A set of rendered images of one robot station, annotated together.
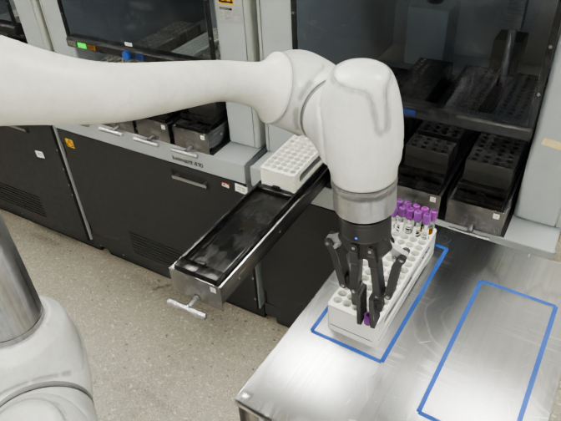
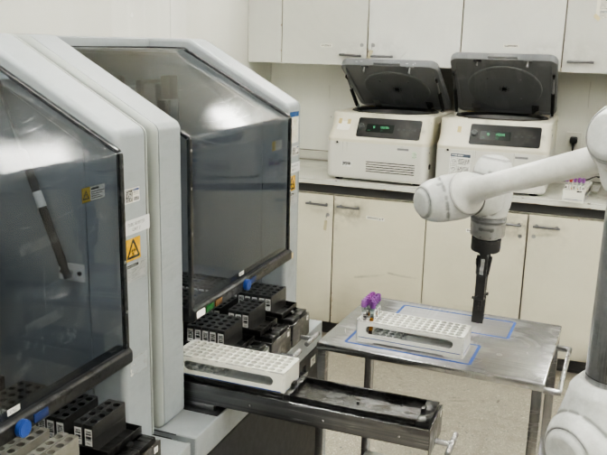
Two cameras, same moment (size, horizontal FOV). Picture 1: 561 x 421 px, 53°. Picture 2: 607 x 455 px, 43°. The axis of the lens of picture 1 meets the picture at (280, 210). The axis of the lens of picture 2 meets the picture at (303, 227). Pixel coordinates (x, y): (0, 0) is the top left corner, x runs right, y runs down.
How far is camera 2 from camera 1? 2.22 m
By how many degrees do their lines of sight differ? 90
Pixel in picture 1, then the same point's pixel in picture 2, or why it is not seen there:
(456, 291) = not seen: hidden behind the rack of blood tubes
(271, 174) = (290, 372)
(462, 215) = (297, 332)
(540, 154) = (287, 267)
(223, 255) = (398, 408)
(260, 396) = (535, 376)
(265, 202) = (310, 394)
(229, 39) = (135, 303)
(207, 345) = not seen: outside the picture
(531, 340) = (435, 312)
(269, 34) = (167, 273)
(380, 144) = not seen: hidden behind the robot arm
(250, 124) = (148, 406)
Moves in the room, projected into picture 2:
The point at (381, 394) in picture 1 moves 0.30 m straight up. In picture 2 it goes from (503, 346) to (513, 239)
